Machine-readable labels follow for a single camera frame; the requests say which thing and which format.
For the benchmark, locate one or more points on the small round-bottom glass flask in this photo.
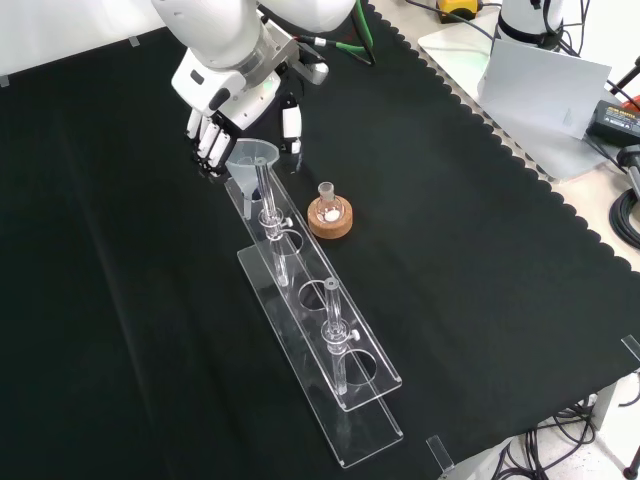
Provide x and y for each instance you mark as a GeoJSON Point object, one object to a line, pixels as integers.
{"type": "Point", "coordinates": [330, 207]}

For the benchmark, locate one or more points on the yellow stop button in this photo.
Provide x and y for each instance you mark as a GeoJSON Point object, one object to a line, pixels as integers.
{"type": "Point", "coordinates": [457, 10]}

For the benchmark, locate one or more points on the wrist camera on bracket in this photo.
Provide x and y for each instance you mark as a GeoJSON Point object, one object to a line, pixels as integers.
{"type": "Point", "coordinates": [317, 72]}

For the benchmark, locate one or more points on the black bench cloth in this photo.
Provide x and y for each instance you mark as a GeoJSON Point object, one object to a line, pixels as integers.
{"type": "Point", "coordinates": [450, 250]}

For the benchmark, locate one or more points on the grey sheet panel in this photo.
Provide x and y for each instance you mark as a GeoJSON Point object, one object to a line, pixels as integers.
{"type": "Point", "coordinates": [545, 90]}

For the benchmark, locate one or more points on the pale base board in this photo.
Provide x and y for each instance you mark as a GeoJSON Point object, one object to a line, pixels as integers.
{"type": "Point", "coordinates": [540, 150]}

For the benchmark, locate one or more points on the black power adapter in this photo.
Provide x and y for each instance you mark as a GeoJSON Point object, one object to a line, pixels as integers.
{"type": "Point", "coordinates": [615, 120]}

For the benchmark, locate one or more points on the black tripod leg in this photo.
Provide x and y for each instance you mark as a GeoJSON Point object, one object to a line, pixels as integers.
{"type": "Point", "coordinates": [627, 77]}

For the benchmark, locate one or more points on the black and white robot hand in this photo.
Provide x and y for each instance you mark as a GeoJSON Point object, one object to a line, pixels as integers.
{"type": "Point", "coordinates": [225, 95]}

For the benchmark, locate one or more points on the clear acrylic funnel stand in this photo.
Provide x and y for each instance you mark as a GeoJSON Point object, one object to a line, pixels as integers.
{"type": "Point", "coordinates": [320, 350]}

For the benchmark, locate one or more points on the clear plastic funnel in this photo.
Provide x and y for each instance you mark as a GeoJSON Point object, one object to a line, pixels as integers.
{"type": "Point", "coordinates": [245, 172]}

